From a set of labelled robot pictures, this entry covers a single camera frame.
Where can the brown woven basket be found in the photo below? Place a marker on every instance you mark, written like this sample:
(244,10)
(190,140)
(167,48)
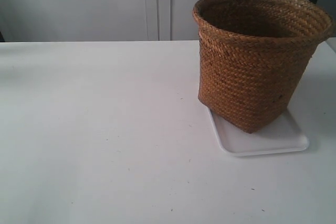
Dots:
(253,54)

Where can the white plastic tray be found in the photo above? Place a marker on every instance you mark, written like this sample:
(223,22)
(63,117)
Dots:
(283,135)

